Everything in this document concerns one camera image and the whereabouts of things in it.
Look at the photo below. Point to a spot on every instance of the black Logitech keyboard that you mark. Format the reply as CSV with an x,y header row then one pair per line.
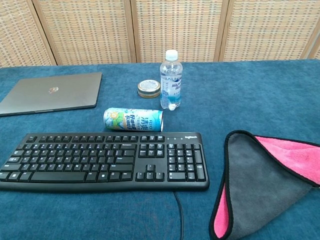
x,y
105,162

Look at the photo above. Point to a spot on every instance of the light blue drink can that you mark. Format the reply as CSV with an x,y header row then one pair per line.
x,y
132,119

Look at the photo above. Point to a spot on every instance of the round metal tin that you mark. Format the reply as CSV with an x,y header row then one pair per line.
x,y
149,88

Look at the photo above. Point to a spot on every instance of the clear plastic water bottle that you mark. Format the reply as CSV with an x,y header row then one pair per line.
x,y
171,80

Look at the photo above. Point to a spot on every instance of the woven bamboo folding screen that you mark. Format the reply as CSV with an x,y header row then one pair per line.
x,y
160,30

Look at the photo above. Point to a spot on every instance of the blue table mat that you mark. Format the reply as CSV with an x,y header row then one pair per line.
x,y
250,100

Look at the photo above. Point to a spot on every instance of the grey closed laptop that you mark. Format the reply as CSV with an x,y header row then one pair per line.
x,y
52,92

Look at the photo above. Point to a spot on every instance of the grey and pink cloth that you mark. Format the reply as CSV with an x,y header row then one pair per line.
x,y
260,185

